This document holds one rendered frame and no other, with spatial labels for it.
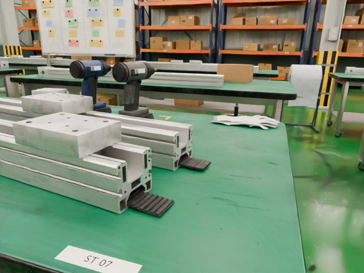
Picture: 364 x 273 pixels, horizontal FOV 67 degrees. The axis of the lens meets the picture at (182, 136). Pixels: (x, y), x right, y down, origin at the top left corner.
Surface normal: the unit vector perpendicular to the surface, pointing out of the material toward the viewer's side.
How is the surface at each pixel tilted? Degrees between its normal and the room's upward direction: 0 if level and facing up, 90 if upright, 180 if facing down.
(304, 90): 103
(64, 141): 90
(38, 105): 90
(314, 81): 95
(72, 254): 0
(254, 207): 0
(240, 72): 89
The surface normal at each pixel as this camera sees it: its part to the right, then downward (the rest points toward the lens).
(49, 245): 0.02, -0.96
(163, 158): -0.44, 0.26
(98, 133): 0.90, 0.15
